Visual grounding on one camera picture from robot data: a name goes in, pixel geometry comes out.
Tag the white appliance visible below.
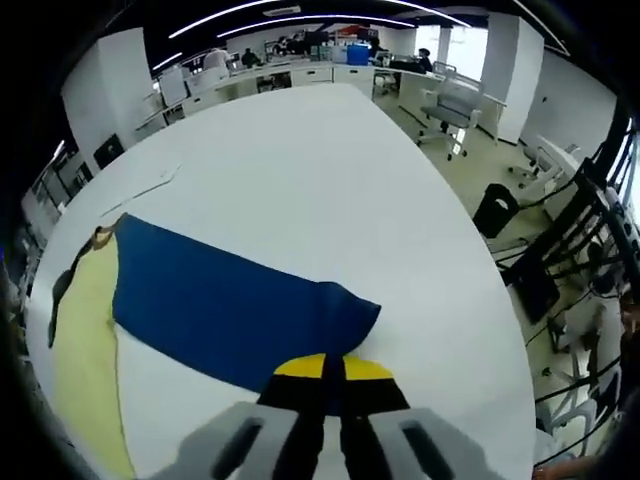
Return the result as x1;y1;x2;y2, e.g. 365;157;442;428
160;74;189;106

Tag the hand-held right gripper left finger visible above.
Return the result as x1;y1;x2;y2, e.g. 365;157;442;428
172;352;329;480

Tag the black waste bin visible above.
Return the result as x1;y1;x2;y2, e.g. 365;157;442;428
472;183;520;240

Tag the grey office chair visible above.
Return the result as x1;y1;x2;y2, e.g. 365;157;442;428
417;64;484;161

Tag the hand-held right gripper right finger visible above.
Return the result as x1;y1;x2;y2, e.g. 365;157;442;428
339;355;501;480

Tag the white square pillar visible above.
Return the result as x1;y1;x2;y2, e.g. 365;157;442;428
60;25;154;174
480;12;546;144

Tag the blue box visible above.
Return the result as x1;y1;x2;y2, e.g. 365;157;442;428
346;42;374;65

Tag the yellow blue garment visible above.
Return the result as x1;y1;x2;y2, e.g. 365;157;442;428
47;212;382;480

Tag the black cabinet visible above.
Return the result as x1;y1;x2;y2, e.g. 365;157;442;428
93;133;124;169

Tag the white template strip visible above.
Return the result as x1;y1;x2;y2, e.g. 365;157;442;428
98;162;184;219

